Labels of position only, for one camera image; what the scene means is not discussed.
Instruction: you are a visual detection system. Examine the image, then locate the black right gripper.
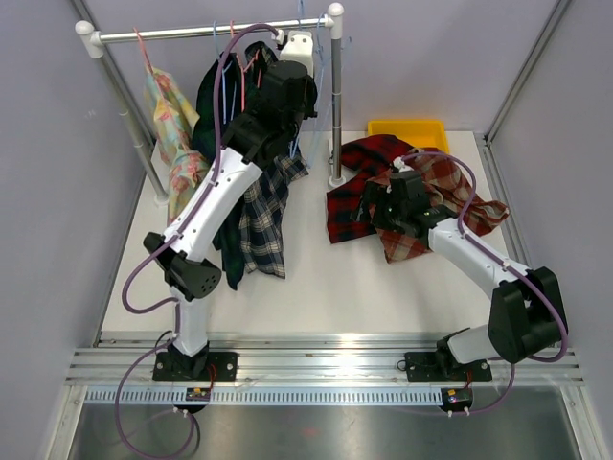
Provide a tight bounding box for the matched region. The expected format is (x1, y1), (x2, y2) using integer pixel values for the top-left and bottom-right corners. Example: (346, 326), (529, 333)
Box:
(351, 181), (408, 235)

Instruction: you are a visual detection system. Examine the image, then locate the rust beige plaid skirt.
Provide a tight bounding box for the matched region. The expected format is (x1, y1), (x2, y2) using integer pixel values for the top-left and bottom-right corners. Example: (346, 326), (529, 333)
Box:
(376, 148), (510, 264)

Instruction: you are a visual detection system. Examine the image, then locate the red navy plaid skirt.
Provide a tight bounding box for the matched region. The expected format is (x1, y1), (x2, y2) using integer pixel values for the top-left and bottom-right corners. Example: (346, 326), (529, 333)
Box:
(326, 134), (417, 244)

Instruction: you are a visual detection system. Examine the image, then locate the blue hanger of green skirt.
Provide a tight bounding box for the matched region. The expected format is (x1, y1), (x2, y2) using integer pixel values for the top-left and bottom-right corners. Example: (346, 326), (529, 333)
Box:
(212, 19), (240, 126)

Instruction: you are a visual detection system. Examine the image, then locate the navy white plaid skirt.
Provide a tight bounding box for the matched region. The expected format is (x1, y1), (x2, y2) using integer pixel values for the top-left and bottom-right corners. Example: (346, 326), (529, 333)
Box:
(238, 41), (308, 279)

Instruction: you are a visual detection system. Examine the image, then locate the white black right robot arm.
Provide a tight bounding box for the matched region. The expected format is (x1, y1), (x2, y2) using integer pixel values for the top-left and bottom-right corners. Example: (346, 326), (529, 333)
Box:
(353, 170), (568, 380)

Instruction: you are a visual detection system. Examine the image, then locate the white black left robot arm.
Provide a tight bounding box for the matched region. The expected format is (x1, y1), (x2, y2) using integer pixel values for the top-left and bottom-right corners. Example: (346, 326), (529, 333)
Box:
(144, 60), (316, 381)

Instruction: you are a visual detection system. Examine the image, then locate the pastel floral skirt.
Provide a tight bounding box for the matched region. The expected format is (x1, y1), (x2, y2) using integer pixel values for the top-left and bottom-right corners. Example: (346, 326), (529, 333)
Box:
(144, 65), (210, 223)

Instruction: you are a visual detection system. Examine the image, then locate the dark green plaid skirt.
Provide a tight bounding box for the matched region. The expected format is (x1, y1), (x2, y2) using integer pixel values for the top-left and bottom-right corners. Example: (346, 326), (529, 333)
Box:
(192, 53), (245, 290)

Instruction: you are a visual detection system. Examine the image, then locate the yellow plastic bin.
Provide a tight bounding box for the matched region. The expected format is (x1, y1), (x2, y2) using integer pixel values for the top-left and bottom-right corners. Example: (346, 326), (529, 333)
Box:
(367, 119), (449, 153)

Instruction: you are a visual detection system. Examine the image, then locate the white metal clothes rack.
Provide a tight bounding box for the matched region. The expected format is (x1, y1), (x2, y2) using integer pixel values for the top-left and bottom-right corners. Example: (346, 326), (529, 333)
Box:
(71, 1), (345, 208)

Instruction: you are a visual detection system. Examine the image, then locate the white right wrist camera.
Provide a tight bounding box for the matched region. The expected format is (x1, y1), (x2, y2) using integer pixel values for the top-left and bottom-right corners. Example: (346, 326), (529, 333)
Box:
(391, 156), (413, 173)

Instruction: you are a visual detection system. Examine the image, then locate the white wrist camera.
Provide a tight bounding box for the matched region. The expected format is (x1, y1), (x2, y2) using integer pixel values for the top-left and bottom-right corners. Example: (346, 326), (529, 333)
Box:
(274, 30), (314, 77)
(391, 156), (413, 173)

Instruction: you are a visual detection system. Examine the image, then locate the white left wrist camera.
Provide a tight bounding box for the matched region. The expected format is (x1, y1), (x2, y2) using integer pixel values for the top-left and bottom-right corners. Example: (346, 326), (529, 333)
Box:
(274, 30), (314, 77)

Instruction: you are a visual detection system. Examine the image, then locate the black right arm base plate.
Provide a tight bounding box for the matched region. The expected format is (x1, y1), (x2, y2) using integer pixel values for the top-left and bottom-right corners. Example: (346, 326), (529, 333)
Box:
(396, 352), (492, 383)

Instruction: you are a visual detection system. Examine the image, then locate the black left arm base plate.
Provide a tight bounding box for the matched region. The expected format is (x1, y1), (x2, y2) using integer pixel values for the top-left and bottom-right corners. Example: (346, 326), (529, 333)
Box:
(152, 349), (238, 383)

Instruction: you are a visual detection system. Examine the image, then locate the aluminium rail frame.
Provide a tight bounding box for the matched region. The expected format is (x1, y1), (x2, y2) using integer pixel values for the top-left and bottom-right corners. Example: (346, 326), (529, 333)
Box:
(42, 0), (595, 460)

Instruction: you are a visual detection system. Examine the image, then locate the slotted white cable duct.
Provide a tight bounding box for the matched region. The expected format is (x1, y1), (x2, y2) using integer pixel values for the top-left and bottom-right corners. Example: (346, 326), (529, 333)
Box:
(85, 385), (443, 406)

